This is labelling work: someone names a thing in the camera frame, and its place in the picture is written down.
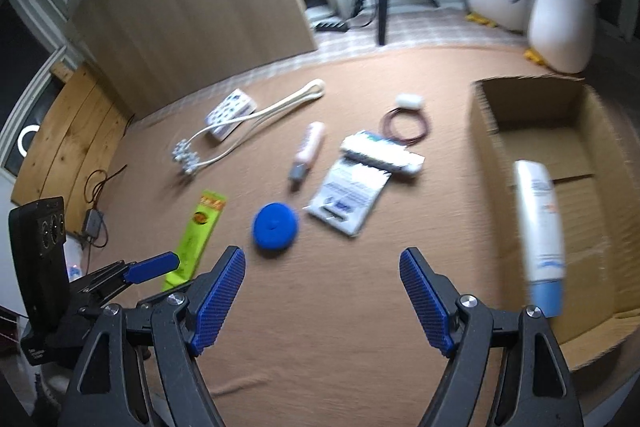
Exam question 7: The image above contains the patterned lighter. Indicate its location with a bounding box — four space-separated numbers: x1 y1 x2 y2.
339 131 427 178

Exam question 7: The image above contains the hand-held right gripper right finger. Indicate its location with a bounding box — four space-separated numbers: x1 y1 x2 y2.
399 247 585 427

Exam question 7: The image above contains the green snack packet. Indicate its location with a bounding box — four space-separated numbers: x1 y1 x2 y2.
161 189 229 293

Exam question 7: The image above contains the red cable coil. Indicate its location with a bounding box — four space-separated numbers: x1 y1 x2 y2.
379 107 431 144

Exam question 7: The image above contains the black power adapter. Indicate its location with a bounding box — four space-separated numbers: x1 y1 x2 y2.
82 208 106 239

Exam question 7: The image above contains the white printed pouch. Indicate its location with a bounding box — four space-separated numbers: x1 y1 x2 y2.
304 157 392 239

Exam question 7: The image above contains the blue dotted white packet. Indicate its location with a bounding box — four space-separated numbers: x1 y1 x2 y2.
205 89 257 140

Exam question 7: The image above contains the black cable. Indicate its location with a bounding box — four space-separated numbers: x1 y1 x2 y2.
84 163 129 208

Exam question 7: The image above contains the cardboard box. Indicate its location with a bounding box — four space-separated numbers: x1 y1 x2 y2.
469 76 640 370

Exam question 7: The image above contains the white roller massager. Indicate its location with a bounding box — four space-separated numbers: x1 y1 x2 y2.
171 78 327 178

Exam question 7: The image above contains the pink tube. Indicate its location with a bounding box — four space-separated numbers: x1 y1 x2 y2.
289 122 327 194

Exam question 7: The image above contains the blue round container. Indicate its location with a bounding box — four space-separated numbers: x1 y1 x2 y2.
252 203 300 259

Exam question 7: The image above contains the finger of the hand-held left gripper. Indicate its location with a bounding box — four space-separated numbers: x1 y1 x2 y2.
70 251 181 308

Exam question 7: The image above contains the light wooden board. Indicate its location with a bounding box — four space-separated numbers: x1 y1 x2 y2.
67 0 319 118

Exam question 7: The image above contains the small penguin plush toy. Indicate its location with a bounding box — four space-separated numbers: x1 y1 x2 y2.
510 0 601 75

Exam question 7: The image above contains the white sunscreen tube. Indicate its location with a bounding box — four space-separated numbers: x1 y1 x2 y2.
514 159 569 319

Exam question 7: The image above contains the checked bed sheet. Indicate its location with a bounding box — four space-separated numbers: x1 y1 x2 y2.
130 0 553 128

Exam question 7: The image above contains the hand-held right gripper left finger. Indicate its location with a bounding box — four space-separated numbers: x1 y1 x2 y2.
59 246 247 427

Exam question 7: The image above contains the pine wood panel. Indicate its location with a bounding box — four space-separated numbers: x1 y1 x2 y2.
12 64 132 235

